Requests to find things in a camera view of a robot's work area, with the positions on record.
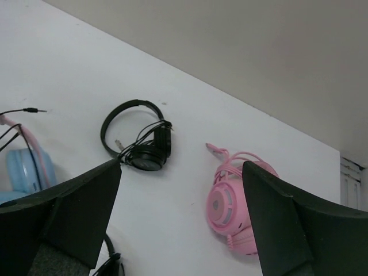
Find aluminium side rail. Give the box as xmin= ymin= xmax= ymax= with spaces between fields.
xmin=340 ymin=156 xmax=363 ymax=210

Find black headphones far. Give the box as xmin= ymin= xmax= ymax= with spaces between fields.
xmin=100 ymin=99 xmax=172 ymax=171

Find thin black headphone cable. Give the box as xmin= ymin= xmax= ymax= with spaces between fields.
xmin=0 ymin=107 xmax=48 ymax=190

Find black headphones near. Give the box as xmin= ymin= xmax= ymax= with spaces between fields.
xmin=92 ymin=234 xmax=125 ymax=276

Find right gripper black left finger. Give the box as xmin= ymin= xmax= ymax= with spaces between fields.
xmin=1 ymin=160 xmax=121 ymax=275

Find black headphones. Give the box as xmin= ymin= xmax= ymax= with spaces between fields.
xmin=92 ymin=234 xmax=125 ymax=276
xmin=100 ymin=99 xmax=172 ymax=171

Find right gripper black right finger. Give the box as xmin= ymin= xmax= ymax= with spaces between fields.
xmin=242 ymin=162 xmax=367 ymax=275

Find pink blue cat-ear headphones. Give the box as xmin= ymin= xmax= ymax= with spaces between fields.
xmin=1 ymin=112 xmax=57 ymax=204

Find pink gaming headset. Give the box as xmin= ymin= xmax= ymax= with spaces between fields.
xmin=206 ymin=143 xmax=278 ymax=255

